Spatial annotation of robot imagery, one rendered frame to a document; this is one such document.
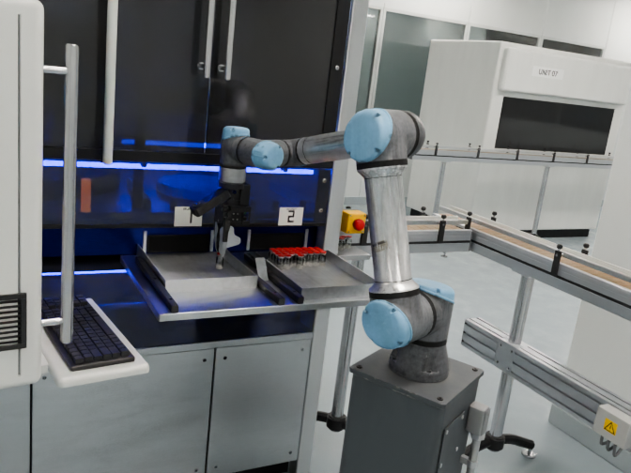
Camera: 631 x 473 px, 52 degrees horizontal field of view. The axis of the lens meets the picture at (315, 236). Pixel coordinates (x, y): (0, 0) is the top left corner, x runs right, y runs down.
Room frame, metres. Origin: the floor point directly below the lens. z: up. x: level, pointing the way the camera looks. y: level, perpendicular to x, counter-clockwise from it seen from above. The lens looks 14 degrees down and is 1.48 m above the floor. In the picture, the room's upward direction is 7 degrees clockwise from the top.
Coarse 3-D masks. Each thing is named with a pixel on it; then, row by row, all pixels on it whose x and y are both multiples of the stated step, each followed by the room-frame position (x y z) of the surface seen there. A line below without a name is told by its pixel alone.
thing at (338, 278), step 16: (256, 256) 1.93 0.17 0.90; (336, 256) 2.01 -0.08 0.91; (288, 272) 1.88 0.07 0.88; (304, 272) 1.89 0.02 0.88; (320, 272) 1.91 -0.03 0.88; (336, 272) 1.93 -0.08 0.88; (352, 272) 1.91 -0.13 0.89; (304, 288) 1.65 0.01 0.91; (320, 288) 1.68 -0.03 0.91; (336, 288) 1.70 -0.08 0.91; (352, 288) 1.73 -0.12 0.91; (368, 288) 1.75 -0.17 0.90
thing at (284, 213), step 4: (280, 208) 2.02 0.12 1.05; (284, 208) 2.03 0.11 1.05; (288, 208) 2.03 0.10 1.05; (292, 208) 2.04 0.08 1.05; (296, 208) 2.05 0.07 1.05; (300, 208) 2.05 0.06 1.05; (280, 212) 2.02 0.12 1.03; (284, 212) 2.03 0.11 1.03; (288, 212) 2.03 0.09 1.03; (292, 212) 2.04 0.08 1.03; (296, 212) 2.05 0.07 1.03; (300, 212) 2.06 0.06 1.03; (280, 216) 2.02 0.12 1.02; (284, 216) 2.03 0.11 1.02; (296, 216) 2.05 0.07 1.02; (300, 216) 2.06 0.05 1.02; (280, 220) 2.02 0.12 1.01; (284, 220) 2.03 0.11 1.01; (292, 220) 2.04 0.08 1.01; (296, 220) 2.05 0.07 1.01; (300, 220) 2.06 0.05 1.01; (280, 224) 2.02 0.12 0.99; (284, 224) 2.03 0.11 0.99; (288, 224) 2.04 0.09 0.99; (292, 224) 2.04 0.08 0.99; (296, 224) 2.05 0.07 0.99; (300, 224) 2.06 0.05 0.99
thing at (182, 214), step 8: (176, 208) 1.86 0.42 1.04; (184, 208) 1.87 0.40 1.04; (176, 216) 1.86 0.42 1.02; (184, 216) 1.87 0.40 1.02; (192, 216) 1.88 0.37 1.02; (200, 216) 1.89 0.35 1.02; (176, 224) 1.86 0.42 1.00; (184, 224) 1.87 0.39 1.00; (192, 224) 1.88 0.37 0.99; (200, 224) 1.89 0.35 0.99
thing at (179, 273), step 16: (144, 256) 1.80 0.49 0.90; (160, 256) 1.88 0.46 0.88; (176, 256) 1.90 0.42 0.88; (192, 256) 1.92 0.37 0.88; (208, 256) 1.94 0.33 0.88; (224, 256) 1.94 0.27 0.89; (160, 272) 1.64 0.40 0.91; (176, 272) 1.75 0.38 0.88; (192, 272) 1.77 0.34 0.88; (208, 272) 1.79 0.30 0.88; (224, 272) 1.80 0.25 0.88; (240, 272) 1.81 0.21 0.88; (176, 288) 1.60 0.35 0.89; (192, 288) 1.62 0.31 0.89; (208, 288) 1.64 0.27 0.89; (224, 288) 1.67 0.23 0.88; (240, 288) 1.69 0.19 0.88
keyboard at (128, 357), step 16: (48, 304) 1.54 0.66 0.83; (80, 304) 1.59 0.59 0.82; (80, 320) 1.46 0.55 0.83; (96, 320) 1.48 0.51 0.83; (80, 336) 1.38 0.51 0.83; (96, 336) 1.39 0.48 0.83; (112, 336) 1.40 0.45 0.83; (64, 352) 1.31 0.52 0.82; (80, 352) 1.30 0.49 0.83; (96, 352) 1.31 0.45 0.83; (112, 352) 1.32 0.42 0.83; (128, 352) 1.33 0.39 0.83; (80, 368) 1.26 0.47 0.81
